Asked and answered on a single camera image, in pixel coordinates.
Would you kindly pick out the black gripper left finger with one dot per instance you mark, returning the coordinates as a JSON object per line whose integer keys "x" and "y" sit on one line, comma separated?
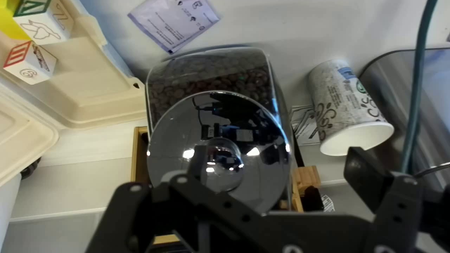
{"x": 184, "y": 191}

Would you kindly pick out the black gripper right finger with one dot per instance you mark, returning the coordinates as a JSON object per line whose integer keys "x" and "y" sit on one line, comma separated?
{"x": 394, "y": 199}

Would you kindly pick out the silver round lid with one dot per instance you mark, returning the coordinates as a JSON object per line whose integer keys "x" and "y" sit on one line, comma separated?
{"x": 229, "y": 142}

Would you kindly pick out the wooden rack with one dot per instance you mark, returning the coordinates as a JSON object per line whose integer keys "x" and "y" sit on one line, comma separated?
{"x": 304, "y": 195}

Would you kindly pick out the small paper cup by canister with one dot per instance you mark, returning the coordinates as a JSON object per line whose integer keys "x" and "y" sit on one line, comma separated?
{"x": 346, "y": 113}

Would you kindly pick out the glass jar of coffee beans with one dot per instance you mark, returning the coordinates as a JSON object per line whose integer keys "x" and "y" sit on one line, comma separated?
{"x": 233, "y": 68}

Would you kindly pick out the beige takeout clamshell container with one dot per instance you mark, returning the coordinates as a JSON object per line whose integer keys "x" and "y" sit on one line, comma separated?
{"x": 91, "y": 85}

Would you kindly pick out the white paper card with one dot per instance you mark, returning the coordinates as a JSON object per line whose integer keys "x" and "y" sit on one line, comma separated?
{"x": 173, "y": 22}

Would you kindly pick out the white red letter block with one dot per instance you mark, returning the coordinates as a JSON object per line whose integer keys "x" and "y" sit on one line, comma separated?
{"x": 29, "y": 63}

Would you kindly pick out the green letter block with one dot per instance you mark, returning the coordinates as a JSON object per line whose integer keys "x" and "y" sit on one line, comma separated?
{"x": 43, "y": 21}

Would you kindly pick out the yellow block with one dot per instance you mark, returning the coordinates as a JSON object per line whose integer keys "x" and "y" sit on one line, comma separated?
{"x": 7, "y": 23}

